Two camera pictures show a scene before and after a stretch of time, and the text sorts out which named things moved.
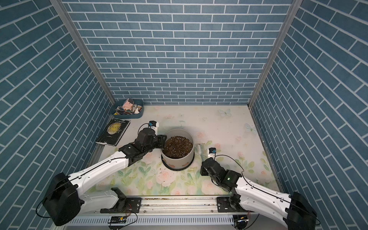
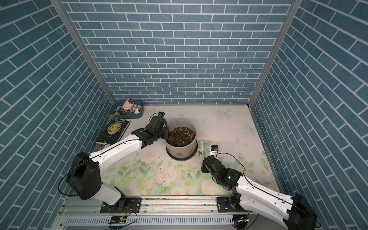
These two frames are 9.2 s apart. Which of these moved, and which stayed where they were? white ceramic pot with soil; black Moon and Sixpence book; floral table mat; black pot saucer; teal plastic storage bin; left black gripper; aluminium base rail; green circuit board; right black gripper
Moved: white ceramic pot with soil; left black gripper; black pot saucer
Stayed: green circuit board; teal plastic storage bin; aluminium base rail; right black gripper; floral table mat; black Moon and Sixpence book
